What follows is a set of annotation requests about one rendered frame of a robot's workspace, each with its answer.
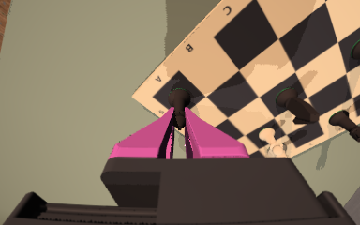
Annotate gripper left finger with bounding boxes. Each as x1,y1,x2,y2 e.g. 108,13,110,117
108,107,174,159

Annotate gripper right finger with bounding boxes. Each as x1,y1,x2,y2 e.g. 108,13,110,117
185,107,250,158

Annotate tan and black chessboard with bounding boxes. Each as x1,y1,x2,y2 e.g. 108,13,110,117
132,0,360,158

